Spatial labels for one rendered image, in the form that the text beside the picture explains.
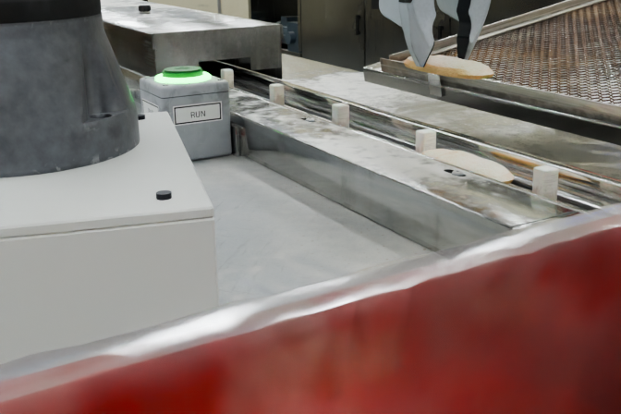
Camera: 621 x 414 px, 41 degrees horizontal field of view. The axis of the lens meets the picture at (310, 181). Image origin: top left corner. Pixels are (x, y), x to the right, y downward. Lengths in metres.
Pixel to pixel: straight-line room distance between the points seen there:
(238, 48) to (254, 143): 0.31
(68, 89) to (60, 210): 0.10
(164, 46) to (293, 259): 0.54
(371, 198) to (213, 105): 0.25
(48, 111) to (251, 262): 0.16
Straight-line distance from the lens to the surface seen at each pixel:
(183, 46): 1.06
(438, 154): 0.67
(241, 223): 0.64
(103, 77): 0.53
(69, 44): 0.52
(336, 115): 0.82
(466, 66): 0.66
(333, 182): 0.67
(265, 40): 1.11
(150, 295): 0.43
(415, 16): 0.66
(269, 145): 0.77
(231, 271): 0.55
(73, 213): 0.43
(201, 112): 0.81
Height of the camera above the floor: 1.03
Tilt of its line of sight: 16 degrees down
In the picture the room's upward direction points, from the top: 1 degrees counter-clockwise
